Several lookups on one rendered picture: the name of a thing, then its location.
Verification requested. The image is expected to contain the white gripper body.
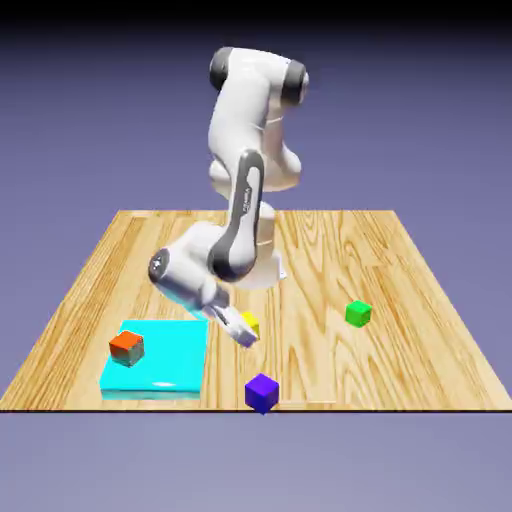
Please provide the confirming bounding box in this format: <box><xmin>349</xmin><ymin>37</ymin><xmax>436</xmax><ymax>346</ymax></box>
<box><xmin>202</xmin><ymin>303</ymin><xmax>260</xmax><ymax>349</ymax></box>

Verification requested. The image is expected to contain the small yellow cube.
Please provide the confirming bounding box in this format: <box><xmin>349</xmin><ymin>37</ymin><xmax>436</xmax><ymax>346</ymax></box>
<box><xmin>240</xmin><ymin>311</ymin><xmax>261</xmax><ymax>340</ymax></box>

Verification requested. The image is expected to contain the small purple cube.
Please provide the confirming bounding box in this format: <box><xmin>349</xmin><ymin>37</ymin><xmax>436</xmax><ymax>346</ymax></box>
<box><xmin>244</xmin><ymin>372</ymin><xmax>280</xmax><ymax>415</ymax></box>

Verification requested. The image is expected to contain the small red cube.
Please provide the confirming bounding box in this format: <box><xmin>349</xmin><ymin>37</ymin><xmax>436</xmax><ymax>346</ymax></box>
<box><xmin>108</xmin><ymin>330</ymin><xmax>146</xmax><ymax>368</ymax></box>

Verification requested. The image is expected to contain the small green cube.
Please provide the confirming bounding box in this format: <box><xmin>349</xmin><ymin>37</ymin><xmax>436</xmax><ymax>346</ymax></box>
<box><xmin>345</xmin><ymin>299</ymin><xmax>373</xmax><ymax>329</ymax></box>

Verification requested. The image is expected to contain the large cyan box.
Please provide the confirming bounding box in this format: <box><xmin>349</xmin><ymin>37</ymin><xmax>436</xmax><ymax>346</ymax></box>
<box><xmin>99</xmin><ymin>318</ymin><xmax>210</xmax><ymax>401</ymax></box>

